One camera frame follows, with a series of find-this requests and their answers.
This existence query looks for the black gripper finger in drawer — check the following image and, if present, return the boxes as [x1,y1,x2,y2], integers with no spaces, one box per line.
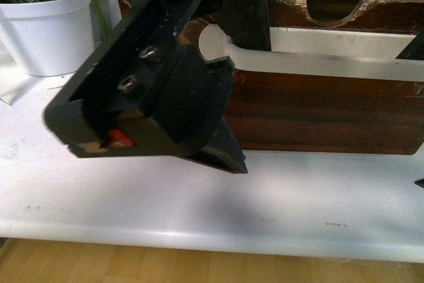
[211,0,271,51]

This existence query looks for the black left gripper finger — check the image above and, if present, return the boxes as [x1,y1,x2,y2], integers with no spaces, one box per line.
[396,32,424,60]

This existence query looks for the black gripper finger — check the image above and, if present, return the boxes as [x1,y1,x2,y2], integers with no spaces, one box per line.
[185,117,248,174]

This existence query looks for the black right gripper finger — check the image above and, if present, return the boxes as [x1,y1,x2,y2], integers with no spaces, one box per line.
[415,179,424,188]

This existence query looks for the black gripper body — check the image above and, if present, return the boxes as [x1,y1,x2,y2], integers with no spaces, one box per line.
[44,0,235,159]

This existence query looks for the white plastic plant pot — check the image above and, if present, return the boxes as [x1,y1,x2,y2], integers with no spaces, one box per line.
[1,0,95,77]

